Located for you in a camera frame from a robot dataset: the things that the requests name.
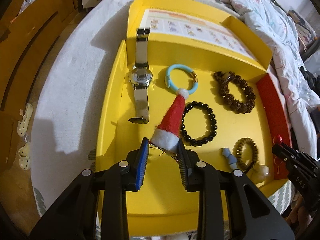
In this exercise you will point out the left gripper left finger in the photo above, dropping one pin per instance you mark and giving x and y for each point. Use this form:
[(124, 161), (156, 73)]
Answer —
[(137, 160)]

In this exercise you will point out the white slipper lower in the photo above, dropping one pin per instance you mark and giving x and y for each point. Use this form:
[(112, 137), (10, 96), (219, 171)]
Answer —
[(24, 157)]

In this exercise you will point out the red cherry hair accessory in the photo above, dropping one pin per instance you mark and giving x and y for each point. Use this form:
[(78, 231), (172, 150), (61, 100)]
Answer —
[(277, 139)]

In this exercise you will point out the printed instruction sheet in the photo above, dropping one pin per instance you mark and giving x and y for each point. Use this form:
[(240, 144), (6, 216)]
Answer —
[(173, 23)]

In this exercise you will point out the red santa hat hair clip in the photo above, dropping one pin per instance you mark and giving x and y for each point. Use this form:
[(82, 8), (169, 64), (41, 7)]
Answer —
[(167, 134)]

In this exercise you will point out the wooden wardrobe cabinet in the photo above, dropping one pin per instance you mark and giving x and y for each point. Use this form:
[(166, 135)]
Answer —
[(24, 46)]

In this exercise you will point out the yellow cardboard box tray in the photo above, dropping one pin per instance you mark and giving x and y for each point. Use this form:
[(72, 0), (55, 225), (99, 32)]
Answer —
[(162, 206)]

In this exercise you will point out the white slipper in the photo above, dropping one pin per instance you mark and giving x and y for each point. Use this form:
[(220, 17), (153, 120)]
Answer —
[(24, 123), (24, 157)]

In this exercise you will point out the leaf patterned bed sheet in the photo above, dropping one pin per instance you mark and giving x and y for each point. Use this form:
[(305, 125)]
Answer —
[(67, 116)]

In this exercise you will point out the blue star heart hair clip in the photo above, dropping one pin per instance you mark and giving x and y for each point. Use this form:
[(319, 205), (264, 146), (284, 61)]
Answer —
[(231, 159)]

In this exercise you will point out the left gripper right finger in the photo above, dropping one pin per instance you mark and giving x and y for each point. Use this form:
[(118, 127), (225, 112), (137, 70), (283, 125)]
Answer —
[(187, 160)]

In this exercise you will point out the white slipper upper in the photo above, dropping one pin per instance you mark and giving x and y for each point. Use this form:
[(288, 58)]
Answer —
[(24, 123)]

